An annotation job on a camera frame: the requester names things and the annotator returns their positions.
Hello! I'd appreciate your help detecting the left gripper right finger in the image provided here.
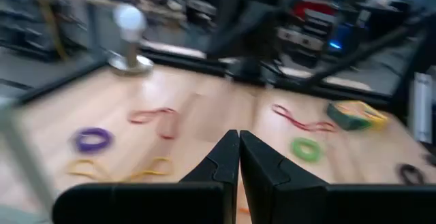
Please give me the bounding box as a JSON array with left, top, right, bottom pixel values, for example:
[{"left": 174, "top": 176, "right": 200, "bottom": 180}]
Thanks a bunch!
[{"left": 240, "top": 130, "right": 328, "bottom": 224}]

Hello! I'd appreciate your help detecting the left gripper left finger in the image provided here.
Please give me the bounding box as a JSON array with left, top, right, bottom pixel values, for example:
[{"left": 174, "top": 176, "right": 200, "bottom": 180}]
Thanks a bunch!
[{"left": 178, "top": 129, "right": 241, "bottom": 224}]

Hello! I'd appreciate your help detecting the yellow rubber band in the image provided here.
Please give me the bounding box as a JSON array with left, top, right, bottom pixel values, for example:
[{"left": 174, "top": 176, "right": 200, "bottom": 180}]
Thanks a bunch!
[{"left": 65, "top": 156, "right": 174, "bottom": 183}]

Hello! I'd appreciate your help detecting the red rubber band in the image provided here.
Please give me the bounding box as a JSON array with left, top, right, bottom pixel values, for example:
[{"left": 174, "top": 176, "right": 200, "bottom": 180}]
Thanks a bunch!
[
  {"left": 271, "top": 103, "right": 339, "bottom": 134},
  {"left": 126, "top": 106, "right": 181, "bottom": 141}
]

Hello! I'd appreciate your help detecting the yellow Crayola crayon box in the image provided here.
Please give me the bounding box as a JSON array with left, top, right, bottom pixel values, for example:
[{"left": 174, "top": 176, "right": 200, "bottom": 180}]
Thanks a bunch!
[{"left": 326, "top": 99, "right": 390, "bottom": 132}]

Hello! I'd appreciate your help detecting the white bulb table lamp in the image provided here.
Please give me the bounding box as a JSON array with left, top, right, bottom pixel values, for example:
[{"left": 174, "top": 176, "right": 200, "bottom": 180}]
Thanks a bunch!
[{"left": 108, "top": 3, "right": 155, "bottom": 76}]

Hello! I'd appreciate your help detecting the pale green metal riser shelf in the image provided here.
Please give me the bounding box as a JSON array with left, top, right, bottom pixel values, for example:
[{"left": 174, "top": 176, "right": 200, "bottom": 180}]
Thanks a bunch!
[{"left": 0, "top": 106, "right": 57, "bottom": 224}]

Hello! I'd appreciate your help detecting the green coil wrist keychain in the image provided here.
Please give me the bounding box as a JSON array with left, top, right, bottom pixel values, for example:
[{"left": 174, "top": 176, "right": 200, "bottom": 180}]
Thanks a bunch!
[{"left": 290, "top": 137, "right": 324, "bottom": 163}]

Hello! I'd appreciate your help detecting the black coil wrist keychain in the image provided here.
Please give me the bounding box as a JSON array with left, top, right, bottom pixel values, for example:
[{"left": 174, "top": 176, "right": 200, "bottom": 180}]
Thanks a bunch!
[{"left": 397, "top": 163, "right": 428, "bottom": 187}]

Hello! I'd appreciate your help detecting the purple coil wrist keychain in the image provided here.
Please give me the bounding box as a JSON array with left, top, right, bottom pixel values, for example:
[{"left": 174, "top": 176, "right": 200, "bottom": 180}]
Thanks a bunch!
[{"left": 72, "top": 127, "right": 114, "bottom": 155}]

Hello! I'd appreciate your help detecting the yellow hanging cord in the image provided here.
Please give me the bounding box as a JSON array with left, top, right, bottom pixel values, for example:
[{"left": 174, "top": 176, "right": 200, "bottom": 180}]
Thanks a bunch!
[{"left": 35, "top": 0, "right": 67, "bottom": 62}]

